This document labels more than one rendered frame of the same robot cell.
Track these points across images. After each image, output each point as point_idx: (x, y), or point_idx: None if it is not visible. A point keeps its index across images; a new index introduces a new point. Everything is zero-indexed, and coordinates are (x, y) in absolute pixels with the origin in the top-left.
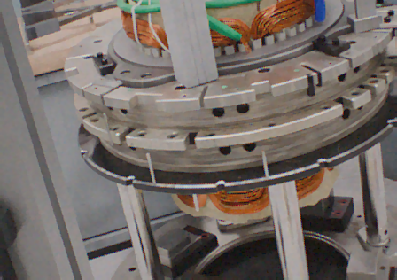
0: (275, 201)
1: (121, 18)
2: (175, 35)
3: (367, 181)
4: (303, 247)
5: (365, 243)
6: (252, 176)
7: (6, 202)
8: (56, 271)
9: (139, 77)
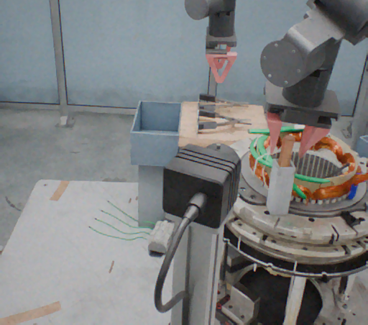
0: (294, 278)
1: (249, 153)
2: (274, 191)
3: None
4: (300, 303)
5: (335, 296)
6: (287, 267)
7: None
8: None
9: (249, 197)
